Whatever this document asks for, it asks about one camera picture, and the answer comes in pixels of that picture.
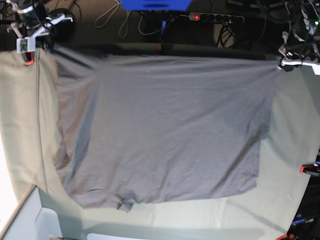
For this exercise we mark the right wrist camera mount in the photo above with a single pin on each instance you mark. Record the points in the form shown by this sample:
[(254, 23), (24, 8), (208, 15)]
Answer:
[(29, 43)]

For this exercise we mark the red clamp right edge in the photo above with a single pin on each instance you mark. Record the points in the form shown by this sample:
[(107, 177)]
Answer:
[(311, 169)]

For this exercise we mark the white bin lower left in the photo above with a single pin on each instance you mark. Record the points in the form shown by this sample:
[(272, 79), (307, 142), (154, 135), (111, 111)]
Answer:
[(32, 221)]

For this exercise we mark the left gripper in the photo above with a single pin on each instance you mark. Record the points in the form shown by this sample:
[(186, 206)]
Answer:
[(305, 50)]

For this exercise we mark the black round base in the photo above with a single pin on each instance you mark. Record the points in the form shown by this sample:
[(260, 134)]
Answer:
[(66, 28)]

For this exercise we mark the black power strip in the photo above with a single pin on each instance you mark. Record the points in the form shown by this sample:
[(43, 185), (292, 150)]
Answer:
[(216, 18)]

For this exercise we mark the blue box top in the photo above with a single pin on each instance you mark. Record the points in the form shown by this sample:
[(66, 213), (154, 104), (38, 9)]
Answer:
[(155, 5)]

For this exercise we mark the red clamp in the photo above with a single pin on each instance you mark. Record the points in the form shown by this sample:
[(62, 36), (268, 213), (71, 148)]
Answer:
[(286, 237), (161, 47), (28, 58)]

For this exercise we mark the pale green table cloth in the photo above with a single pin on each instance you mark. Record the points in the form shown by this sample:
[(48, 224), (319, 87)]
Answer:
[(31, 139)]

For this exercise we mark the grey t-shirt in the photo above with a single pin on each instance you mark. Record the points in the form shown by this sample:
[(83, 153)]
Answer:
[(154, 128)]

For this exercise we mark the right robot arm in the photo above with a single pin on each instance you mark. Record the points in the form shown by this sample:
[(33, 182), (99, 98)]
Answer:
[(26, 5)]

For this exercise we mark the red clamp top left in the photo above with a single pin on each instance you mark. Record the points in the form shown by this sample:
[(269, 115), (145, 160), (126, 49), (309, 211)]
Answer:
[(28, 58)]

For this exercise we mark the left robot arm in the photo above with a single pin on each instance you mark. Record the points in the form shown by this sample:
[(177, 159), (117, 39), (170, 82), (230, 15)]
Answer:
[(304, 17)]

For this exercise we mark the red clamp top centre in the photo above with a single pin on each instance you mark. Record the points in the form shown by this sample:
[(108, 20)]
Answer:
[(161, 47)]

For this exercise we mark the red clamp bottom right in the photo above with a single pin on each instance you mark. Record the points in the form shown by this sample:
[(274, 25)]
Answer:
[(286, 237)]

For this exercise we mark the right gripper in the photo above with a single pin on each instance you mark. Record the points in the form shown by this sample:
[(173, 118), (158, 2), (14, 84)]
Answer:
[(27, 23)]

